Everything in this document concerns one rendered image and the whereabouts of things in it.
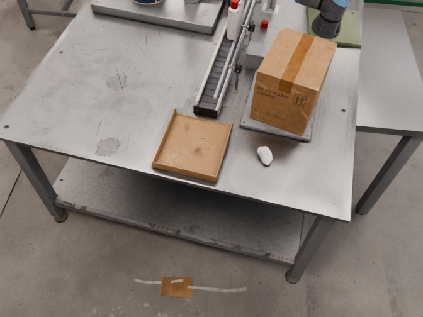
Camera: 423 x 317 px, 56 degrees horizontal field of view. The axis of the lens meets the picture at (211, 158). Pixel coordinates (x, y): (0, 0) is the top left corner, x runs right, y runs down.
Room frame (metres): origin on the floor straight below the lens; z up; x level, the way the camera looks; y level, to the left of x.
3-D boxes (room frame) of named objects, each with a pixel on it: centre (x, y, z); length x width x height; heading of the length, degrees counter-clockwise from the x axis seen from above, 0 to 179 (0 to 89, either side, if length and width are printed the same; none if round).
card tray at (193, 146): (0.99, 0.07, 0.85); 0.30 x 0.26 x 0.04; 168
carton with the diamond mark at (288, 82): (1.24, -0.32, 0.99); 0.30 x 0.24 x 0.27; 158
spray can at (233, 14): (1.65, -0.07, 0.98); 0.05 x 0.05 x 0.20
